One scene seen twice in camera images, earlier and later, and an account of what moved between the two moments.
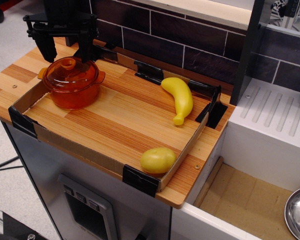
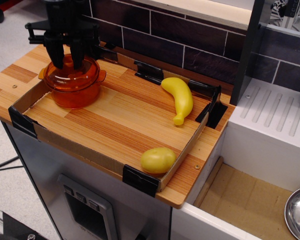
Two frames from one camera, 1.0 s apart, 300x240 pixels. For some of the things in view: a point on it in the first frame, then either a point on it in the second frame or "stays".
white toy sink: x=262 y=158 stays
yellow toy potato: x=158 y=160 stays
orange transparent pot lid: x=69 y=74 stays
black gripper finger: x=85 y=40 → x=77 y=47
